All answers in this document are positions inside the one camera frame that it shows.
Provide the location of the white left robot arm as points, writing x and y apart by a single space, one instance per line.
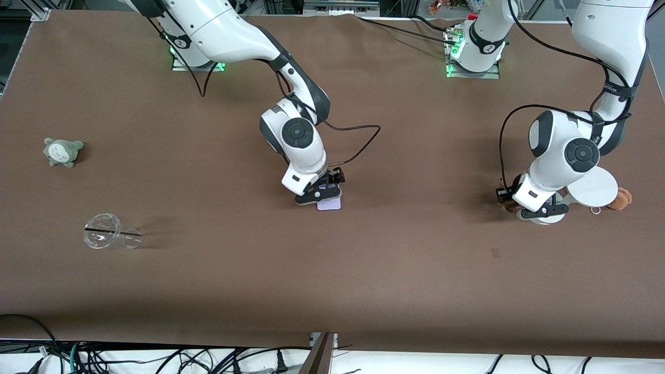
561 150

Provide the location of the brown squirrel figurine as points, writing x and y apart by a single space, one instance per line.
509 208

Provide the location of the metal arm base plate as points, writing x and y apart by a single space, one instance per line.
491 74
179 66

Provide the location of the clear plastic cup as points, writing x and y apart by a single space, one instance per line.
104 234

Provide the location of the black power plug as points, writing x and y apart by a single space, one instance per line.
281 362

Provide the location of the grey metal bracket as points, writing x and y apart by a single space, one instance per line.
340 7

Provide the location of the orange toy figure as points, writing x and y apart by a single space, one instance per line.
435 7

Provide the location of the grey plush toy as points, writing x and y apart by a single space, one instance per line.
62 152

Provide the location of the aluminium frame bracket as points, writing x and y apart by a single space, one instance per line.
40 15

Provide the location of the white round desk lamp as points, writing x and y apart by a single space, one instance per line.
597 189

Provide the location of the grey table frame post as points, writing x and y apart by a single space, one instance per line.
319 356

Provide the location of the black straw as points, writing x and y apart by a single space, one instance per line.
111 231

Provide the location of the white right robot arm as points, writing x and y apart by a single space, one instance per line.
296 135

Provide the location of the lavender phone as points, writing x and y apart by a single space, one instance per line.
330 205

